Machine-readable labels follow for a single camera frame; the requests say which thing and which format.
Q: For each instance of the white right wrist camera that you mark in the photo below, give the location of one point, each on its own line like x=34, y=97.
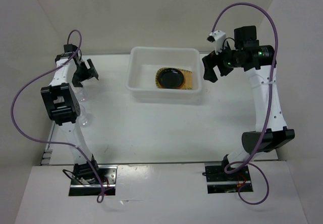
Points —
x=217, y=38

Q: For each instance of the woven bamboo tray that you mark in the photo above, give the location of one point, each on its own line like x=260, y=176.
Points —
x=187, y=82

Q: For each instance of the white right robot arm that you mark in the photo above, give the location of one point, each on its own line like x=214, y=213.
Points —
x=260, y=65

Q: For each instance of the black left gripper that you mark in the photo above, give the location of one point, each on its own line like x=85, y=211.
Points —
x=76, y=80

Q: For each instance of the clear plastic bin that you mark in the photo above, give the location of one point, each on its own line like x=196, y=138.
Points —
x=143, y=65

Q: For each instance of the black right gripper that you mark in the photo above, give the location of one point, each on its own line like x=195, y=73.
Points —
x=210, y=61

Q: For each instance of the clear plastic cup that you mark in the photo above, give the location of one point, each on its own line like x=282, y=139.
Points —
x=81, y=94
x=83, y=118

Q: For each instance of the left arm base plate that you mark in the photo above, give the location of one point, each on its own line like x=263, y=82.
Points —
x=82, y=187

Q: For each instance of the black round dish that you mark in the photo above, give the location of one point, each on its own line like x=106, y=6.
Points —
x=170, y=78

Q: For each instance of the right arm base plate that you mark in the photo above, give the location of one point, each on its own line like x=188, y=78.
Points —
x=218, y=181

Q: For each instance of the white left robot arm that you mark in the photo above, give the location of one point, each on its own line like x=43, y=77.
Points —
x=63, y=108

